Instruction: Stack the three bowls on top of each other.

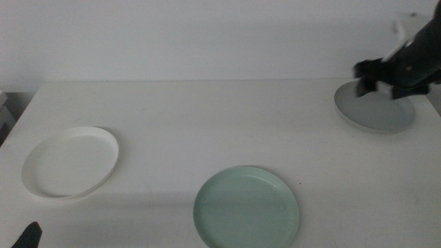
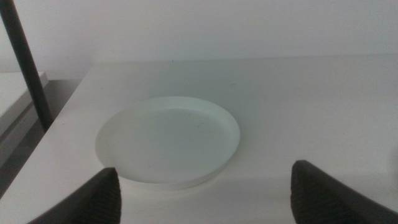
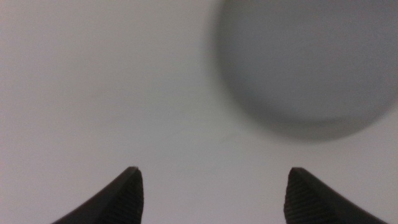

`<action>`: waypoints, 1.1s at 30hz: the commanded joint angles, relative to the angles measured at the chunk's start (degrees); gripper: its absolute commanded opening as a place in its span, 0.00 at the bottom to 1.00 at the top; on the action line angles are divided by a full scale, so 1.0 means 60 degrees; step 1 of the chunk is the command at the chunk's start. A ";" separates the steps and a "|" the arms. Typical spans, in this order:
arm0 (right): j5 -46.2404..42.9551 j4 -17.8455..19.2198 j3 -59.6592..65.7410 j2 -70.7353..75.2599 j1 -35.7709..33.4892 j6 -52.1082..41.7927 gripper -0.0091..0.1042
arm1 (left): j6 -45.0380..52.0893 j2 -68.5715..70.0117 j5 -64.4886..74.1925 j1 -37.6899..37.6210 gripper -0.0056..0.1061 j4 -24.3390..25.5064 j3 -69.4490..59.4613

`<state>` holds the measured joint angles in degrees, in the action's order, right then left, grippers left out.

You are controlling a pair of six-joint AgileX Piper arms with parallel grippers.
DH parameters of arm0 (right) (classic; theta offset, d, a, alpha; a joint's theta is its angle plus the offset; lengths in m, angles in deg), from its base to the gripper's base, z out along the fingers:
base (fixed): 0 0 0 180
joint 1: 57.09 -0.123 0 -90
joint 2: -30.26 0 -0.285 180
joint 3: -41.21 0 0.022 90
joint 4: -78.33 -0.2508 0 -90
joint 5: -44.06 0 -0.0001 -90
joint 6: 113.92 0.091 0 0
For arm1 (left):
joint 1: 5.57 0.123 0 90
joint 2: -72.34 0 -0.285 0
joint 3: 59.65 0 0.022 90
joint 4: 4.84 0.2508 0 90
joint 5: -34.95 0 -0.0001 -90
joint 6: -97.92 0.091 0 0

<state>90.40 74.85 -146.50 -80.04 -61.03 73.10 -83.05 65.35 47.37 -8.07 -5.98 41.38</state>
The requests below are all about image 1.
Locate white shallow bowl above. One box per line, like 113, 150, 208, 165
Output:
21, 126, 120, 200

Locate mint green shallow bowl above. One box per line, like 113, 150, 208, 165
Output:
192, 165, 300, 248

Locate grey shallow bowl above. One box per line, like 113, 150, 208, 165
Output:
334, 81, 416, 134

